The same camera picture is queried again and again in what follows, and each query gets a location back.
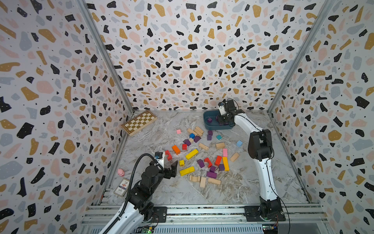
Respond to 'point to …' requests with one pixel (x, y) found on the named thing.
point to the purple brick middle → (200, 163)
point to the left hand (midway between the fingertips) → (171, 160)
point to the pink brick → (225, 152)
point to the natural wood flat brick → (214, 181)
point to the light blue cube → (239, 143)
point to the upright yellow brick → (225, 164)
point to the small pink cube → (178, 131)
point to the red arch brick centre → (207, 160)
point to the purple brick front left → (212, 174)
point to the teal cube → (218, 137)
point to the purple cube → (209, 120)
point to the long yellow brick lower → (187, 170)
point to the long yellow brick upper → (192, 154)
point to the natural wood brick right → (234, 157)
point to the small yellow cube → (181, 163)
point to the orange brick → (176, 149)
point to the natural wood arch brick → (195, 179)
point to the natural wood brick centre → (221, 145)
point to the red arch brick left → (169, 156)
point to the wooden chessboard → (139, 122)
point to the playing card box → (121, 189)
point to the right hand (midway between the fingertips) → (220, 118)
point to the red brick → (218, 160)
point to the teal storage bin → (214, 125)
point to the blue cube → (192, 135)
